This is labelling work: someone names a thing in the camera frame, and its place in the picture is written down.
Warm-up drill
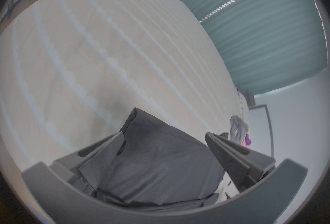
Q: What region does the white printed pillow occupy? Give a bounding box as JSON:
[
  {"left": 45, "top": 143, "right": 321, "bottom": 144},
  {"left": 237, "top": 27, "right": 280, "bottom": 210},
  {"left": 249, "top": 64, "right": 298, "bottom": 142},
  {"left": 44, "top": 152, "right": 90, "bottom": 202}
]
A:
[{"left": 237, "top": 91, "right": 250, "bottom": 125}]

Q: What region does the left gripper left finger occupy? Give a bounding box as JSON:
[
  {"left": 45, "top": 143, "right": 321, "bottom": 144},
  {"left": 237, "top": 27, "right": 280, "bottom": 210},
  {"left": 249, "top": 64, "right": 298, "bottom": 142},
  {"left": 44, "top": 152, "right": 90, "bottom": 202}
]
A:
[{"left": 53, "top": 132, "right": 125, "bottom": 194}]

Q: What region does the grey knitted garment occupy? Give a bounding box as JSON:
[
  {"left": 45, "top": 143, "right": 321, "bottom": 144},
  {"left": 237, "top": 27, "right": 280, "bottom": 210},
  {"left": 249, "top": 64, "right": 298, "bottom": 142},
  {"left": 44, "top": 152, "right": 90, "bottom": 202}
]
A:
[{"left": 230, "top": 115, "right": 249, "bottom": 142}]

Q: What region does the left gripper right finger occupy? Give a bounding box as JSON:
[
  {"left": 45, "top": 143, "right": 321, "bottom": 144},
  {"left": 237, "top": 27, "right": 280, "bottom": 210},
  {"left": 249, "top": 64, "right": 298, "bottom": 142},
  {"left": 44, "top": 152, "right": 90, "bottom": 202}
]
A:
[{"left": 205, "top": 133, "right": 276, "bottom": 190}]

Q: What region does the grey bedside table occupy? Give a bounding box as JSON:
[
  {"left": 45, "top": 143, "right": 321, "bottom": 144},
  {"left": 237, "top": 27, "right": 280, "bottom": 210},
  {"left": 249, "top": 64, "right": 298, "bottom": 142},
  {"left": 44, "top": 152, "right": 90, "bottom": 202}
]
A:
[{"left": 236, "top": 85, "right": 255, "bottom": 108}]

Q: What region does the bed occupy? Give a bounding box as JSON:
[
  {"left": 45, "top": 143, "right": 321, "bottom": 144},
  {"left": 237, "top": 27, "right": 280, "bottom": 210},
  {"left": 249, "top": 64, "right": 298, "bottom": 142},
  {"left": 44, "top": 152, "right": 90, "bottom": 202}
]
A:
[{"left": 0, "top": 0, "right": 274, "bottom": 205}]

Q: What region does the black T-shirt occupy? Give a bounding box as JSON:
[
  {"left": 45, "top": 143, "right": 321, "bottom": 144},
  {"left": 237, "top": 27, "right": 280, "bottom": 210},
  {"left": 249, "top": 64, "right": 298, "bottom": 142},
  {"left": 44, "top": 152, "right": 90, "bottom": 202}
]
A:
[{"left": 92, "top": 107, "right": 229, "bottom": 208}]

